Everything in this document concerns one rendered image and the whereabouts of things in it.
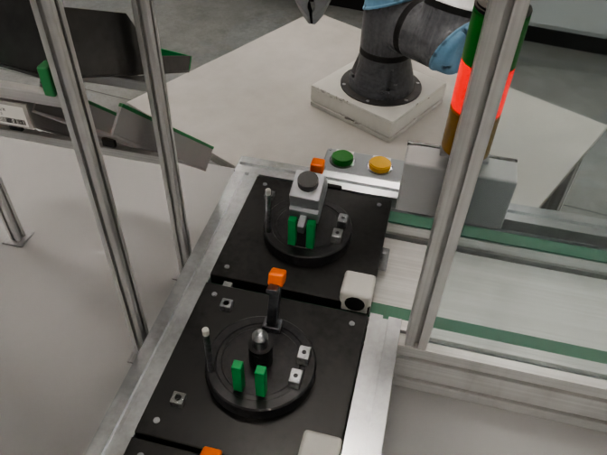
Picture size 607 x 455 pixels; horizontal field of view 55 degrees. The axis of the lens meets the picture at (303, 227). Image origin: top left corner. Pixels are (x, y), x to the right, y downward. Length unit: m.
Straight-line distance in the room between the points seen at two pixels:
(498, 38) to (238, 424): 0.51
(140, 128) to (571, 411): 0.70
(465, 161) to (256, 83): 0.98
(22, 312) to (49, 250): 0.14
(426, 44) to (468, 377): 0.67
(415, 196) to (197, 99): 0.89
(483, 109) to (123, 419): 0.55
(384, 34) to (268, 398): 0.83
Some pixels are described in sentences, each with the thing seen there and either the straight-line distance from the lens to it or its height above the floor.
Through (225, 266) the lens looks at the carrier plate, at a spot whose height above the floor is 0.97.
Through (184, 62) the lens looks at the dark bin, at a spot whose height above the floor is 1.21.
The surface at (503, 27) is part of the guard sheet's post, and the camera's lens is 0.54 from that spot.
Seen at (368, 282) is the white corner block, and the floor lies 0.99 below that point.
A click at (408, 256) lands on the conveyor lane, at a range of 1.00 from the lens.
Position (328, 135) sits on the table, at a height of 0.86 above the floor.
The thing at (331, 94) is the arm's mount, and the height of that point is 0.91.
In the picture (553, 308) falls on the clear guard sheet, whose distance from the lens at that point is 0.77.
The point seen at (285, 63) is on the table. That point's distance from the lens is 1.61.
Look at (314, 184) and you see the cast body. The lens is 0.83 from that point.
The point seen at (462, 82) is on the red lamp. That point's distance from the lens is 0.59.
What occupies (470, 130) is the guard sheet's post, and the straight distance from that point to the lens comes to 0.58.
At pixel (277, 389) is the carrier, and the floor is 0.99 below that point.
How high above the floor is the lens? 1.63
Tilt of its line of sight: 44 degrees down
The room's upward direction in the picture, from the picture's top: 2 degrees clockwise
